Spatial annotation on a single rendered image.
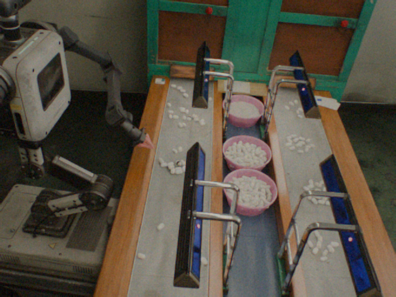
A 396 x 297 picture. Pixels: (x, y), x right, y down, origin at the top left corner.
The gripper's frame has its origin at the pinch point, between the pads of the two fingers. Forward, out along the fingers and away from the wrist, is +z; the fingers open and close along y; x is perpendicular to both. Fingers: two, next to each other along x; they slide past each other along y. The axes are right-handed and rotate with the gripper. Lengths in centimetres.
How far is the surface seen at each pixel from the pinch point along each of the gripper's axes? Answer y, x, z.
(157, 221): -37.8, 2.9, 13.4
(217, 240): -47, -16, 32
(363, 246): -71, -71, 42
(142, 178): -14.6, 7.9, 3.7
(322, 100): 74, -62, 82
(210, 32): 89, -36, 2
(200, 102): 9.6, -31.8, 1.8
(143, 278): -67, 4, 12
